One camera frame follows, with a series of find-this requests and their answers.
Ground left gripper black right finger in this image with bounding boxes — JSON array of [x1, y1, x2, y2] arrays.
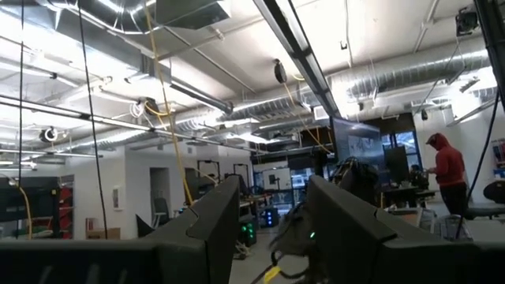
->
[[307, 175, 449, 284]]

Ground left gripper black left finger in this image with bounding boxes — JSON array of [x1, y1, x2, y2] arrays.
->
[[144, 175, 241, 284]]

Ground computer tower blue lights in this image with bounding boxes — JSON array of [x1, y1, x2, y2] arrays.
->
[[258, 207, 280, 229]]

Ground computer tower green lights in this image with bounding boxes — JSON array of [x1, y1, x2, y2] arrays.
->
[[238, 221, 258, 249]]

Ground black office chair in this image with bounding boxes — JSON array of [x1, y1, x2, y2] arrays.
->
[[151, 196, 171, 229]]

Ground large dark display screen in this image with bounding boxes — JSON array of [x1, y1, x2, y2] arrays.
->
[[330, 116, 386, 166]]

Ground brown cardboard box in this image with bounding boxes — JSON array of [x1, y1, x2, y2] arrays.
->
[[85, 217, 122, 241]]

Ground person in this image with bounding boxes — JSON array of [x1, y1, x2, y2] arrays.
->
[[425, 133, 469, 216]]

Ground silver ceiling conduit pipe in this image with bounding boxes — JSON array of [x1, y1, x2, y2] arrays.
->
[[0, 94, 269, 155]]

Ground red shelf rack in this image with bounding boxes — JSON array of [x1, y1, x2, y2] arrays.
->
[[58, 185, 75, 240]]

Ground black round-backed chair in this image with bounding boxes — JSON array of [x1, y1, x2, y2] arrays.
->
[[464, 179, 505, 221]]

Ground long ceiling light fixture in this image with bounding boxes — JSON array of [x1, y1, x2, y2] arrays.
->
[[252, 0, 342, 119]]

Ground yellow cable tag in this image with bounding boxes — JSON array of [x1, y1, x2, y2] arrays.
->
[[263, 266, 282, 284]]

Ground ribbed silver ceiling duct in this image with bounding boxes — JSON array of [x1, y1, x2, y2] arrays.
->
[[329, 49, 494, 102], [173, 92, 316, 133]]

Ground yellow hanging cable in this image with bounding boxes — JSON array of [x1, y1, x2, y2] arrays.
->
[[143, 0, 195, 207]]

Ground black curved hanging cable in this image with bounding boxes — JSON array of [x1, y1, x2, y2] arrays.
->
[[455, 90, 502, 240]]

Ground black ceiling cable reel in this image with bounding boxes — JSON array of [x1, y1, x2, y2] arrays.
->
[[273, 58, 289, 85]]

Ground thick black hanging cable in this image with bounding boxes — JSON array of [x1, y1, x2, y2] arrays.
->
[[77, 0, 109, 240]]

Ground yellow cable with plug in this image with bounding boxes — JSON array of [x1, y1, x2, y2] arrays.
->
[[17, 185, 34, 240]]

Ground thin black hanging cable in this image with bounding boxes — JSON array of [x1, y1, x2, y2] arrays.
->
[[17, 0, 25, 238]]

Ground large smooth silver duct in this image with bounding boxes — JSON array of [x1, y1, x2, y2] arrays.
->
[[43, 0, 234, 36]]

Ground black camera post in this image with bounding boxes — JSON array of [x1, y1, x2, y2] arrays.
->
[[473, 0, 505, 112]]

